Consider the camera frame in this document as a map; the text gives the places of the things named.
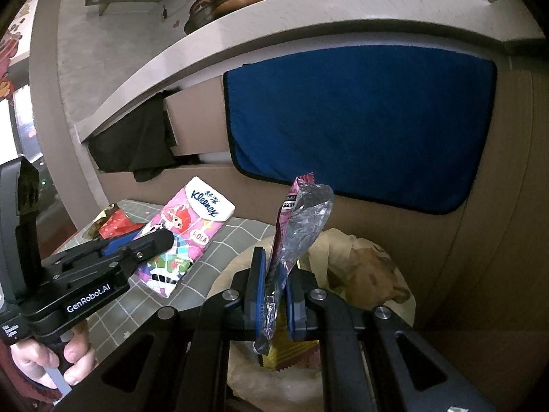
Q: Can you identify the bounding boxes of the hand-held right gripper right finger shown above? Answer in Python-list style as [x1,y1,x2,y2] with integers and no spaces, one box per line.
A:
[285,268,498,412]

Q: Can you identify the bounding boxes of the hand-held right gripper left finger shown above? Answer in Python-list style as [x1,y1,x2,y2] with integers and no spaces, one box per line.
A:
[56,247,269,412]

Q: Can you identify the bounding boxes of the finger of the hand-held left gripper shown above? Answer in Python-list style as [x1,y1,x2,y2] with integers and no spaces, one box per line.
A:
[122,228,174,273]
[64,232,145,263]

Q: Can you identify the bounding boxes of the pink printed tissue pack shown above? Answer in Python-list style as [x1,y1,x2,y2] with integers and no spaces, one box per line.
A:
[135,176,236,299]

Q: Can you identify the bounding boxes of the pink silver snack wrapper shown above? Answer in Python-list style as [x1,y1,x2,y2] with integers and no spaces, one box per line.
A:
[253,174,335,355]

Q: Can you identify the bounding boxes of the person's left hand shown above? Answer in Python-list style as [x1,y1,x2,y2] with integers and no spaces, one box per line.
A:
[9,323,97,391]

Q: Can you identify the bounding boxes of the red crumpled wrapper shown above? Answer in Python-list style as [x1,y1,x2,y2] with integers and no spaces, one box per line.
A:
[92,203,144,240]

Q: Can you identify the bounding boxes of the yellow red-edged wrapper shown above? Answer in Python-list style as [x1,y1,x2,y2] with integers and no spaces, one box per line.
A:
[261,330,320,370]

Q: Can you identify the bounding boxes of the green checked mat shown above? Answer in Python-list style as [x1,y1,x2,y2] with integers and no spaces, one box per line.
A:
[56,199,275,365]

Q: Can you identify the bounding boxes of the black cloth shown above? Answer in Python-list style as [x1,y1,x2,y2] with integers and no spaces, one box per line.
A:
[88,92,178,183]

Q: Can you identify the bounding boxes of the blue towel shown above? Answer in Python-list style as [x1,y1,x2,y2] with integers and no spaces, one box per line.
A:
[223,49,498,215]

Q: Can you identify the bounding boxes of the brown cardboard lining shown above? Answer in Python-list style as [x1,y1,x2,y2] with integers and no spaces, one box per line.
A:
[98,66,549,412]

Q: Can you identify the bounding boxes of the red window decoration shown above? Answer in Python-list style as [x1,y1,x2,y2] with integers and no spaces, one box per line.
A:
[0,4,31,99]

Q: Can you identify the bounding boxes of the brown wok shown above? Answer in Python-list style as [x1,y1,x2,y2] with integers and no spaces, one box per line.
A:
[212,0,279,15]

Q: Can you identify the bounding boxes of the white stone counter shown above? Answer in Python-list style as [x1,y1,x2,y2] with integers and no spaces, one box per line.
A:
[73,0,545,147]

